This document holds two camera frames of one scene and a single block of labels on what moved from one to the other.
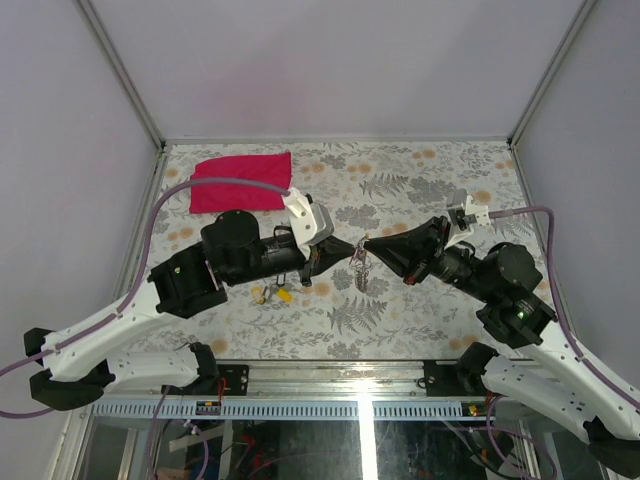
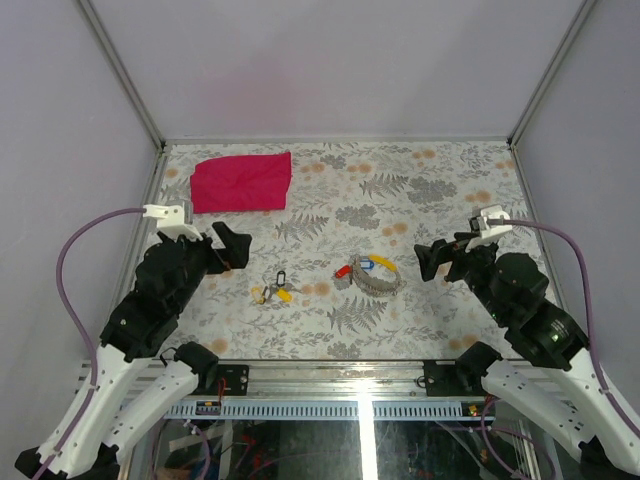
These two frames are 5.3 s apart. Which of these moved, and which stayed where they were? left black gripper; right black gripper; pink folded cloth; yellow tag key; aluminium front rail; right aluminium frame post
Moved: right black gripper; left black gripper
Stayed: pink folded cloth; yellow tag key; aluminium front rail; right aluminium frame post
